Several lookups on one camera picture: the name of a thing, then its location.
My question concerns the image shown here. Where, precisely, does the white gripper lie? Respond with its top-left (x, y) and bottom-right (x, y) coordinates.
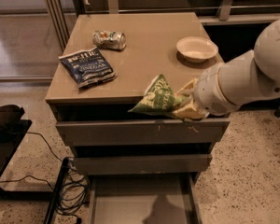
top-left (173, 63), bottom-right (238, 119)

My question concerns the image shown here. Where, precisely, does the green jalapeno chip bag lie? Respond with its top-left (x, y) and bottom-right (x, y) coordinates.
top-left (130, 75), bottom-right (192, 117)

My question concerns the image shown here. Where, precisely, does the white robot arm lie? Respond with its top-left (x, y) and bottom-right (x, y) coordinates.
top-left (173, 20), bottom-right (280, 119)

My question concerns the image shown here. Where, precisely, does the grey top drawer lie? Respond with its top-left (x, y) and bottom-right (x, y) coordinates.
top-left (56, 119), bottom-right (230, 147)

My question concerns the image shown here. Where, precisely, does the grey middle drawer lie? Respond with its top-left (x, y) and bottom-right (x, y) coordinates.
top-left (74, 154), bottom-right (212, 175)

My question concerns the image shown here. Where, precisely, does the grey drawer cabinet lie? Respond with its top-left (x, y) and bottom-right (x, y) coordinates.
top-left (45, 12), bottom-right (231, 185)

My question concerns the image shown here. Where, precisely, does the grey open bottom drawer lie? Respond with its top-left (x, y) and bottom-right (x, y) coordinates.
top-left (89, 174), bottom-right (203, 224)

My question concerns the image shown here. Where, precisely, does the blue vinegar chip bag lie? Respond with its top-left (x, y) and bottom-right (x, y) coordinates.
top-left (59, 47), bottom-right (116, 89)

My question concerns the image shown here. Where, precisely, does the white paper bowl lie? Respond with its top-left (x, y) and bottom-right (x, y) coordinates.
top-left (176, 36), bottom-right (218, 63)

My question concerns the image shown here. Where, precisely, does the crushed silver soda can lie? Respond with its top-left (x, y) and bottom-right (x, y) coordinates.
top-left (92, 30), bottom-right (126, 50)

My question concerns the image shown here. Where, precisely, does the black table leg stand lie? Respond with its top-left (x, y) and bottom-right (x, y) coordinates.
top-left (42, 158), bottom-right (69, 224)

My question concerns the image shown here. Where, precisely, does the black side table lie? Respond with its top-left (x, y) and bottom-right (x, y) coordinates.
top-left (0, 105), bottom-right (32, 200)

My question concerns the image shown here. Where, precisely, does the black cable bundle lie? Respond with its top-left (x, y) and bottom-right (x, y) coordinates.
top-left (0, 131), bottom-right (91, 224)

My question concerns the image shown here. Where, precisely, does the metal window frame rail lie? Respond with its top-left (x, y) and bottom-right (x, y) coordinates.
top-left (45, 0), bottom-right (70, 50)

